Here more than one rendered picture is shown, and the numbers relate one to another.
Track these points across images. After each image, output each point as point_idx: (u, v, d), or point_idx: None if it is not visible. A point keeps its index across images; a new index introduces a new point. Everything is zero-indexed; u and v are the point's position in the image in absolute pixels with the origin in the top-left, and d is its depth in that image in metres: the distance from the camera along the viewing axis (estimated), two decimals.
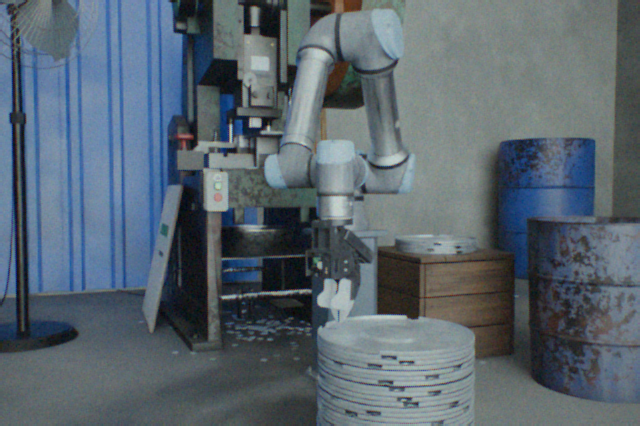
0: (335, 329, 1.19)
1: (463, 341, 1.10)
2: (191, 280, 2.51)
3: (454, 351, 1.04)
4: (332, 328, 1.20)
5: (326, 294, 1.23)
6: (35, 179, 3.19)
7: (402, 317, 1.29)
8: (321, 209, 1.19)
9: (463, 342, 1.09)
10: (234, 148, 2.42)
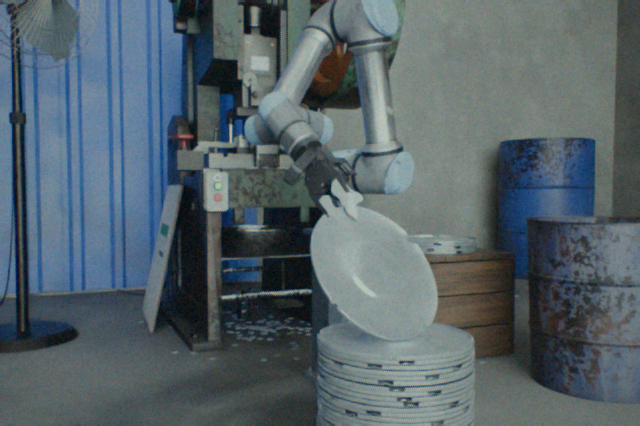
0: (334, 224, 1.18)
1: (419, 322, 1.16)
2: (191, 280, 2.51)
3: (401, 338, 1.11)
4: (332, 221, 1.19)
5: (351, 194, 1.25)
6: (35, 179, 3.19)
7: (403, 231, 1.28)
8: None
9: (418, 324, 1.15)
10: (234, 148, 2.42)
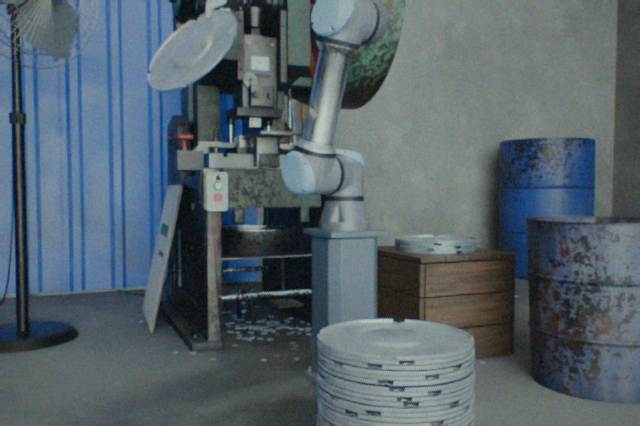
0: (194, 25, 1.71)
1: (186, 81, 1.56)
2: (191, 280, 2.51)
3: (167, 91, 1.59)
4: (195, 23, 1.72)
5: (220, 2, 1.70)
6: (35, 179, 3.19)
7: (236, 22, 1.60)
8: None
9: (184, 83, 1.56)
10: (234, 148, 2.42)
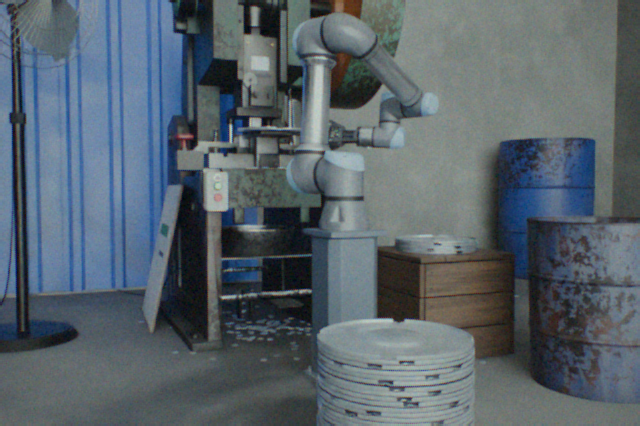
0: None
1: None
2: (191, 280, 2.51)
3: None
4: None
5: None
6: (35, 179, 3.19)
7: (285, 128, 2.12)
8: (364, 134, 2.13)
9: None
10: (234, 148, 2.42)
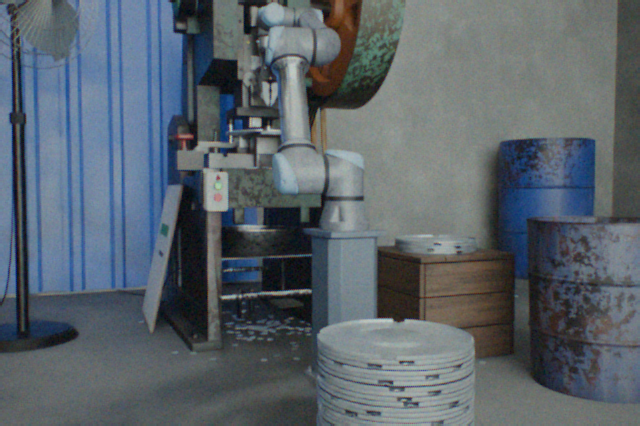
0: None
1: None
2: (191, 280, 2.51)
3: (231, 136, 2.44)
4: None
5: (271, 92, 2.35)
6: (35, 179, 3.19)
7: (271, 130, 2.26)
8: None
9: None
10: (234, 148, 2.42)
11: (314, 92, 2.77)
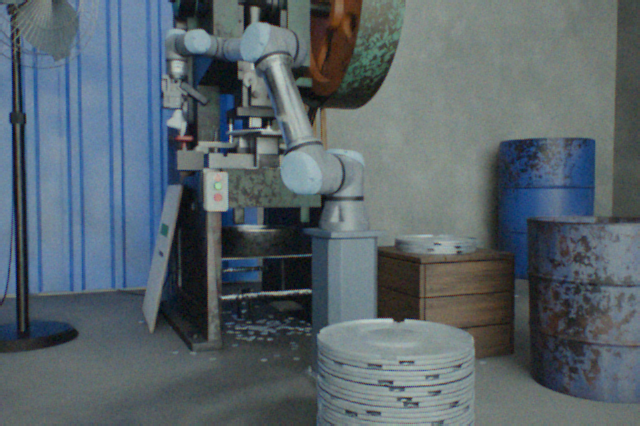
0: None
1: (231, 133, 2.35)
2: (191, 280, 2.51)
3: (228, 135, 2.41)
4: None
5: None
6: (35, 179, 3.19)
7: (280, 131, 2.27)
8: (165, 69, 2.14)
9: (230, 133, 2.36)
10: (234, 148, 2.42)
11: None
